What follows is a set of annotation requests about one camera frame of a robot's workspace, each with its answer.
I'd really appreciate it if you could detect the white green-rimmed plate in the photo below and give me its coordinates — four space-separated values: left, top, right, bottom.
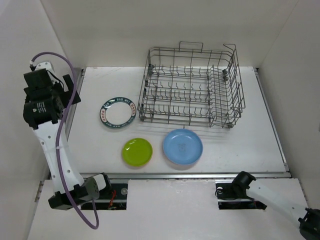
99 96 137 130

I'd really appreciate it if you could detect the lime green small plate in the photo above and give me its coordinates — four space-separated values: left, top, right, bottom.
121 138 153 167

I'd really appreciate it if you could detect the blue plate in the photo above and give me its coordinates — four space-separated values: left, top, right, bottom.
162 128 204 166

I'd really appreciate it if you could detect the orange small plate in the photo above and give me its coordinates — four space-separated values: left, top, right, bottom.
124 153 153 168

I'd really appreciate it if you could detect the pink plate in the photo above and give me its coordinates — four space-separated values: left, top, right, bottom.
162 152 199 171

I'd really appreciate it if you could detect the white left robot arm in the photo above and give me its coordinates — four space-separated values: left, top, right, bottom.
23 68 113 210

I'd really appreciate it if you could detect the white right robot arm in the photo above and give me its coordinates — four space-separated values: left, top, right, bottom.
231 171 320 240

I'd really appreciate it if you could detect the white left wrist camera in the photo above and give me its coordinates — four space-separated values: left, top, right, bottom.
29 61 56 82

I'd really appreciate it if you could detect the aluminium table frame rail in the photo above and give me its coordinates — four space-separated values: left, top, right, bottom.
33 66 307 202

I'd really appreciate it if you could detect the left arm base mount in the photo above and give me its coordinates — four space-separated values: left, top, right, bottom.
95 182 128 211

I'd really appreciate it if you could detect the grey wire dish rack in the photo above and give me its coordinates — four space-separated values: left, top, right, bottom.
137 41 246 129

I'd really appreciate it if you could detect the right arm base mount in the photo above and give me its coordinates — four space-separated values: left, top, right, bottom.
215 181 267 210

